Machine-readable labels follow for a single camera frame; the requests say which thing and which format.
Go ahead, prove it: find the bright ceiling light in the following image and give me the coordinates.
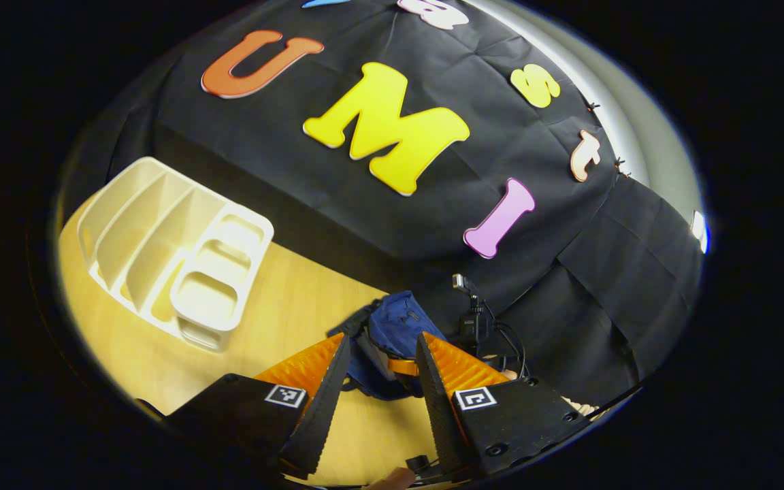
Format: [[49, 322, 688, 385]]
[[690, 210, 710, 254]]

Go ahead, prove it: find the black backdrop cloth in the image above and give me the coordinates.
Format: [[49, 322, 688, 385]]
[[59, 0, 706, 409]]

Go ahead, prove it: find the white plastic bookshelf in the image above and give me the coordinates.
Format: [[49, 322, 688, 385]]
[[78, 157, 275, 351]]

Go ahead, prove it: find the blue schoolbag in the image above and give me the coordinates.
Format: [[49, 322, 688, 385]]
[[327, 291, 448, 401]]

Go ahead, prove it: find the black cable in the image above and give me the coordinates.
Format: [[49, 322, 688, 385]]
[[491, 320, 529, 376]]

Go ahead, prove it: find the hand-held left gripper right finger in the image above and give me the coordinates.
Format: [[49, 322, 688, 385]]
[[412, 331, 593, 484]]

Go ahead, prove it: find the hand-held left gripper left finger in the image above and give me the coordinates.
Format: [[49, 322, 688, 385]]
[[163, 331, 353, 481]]

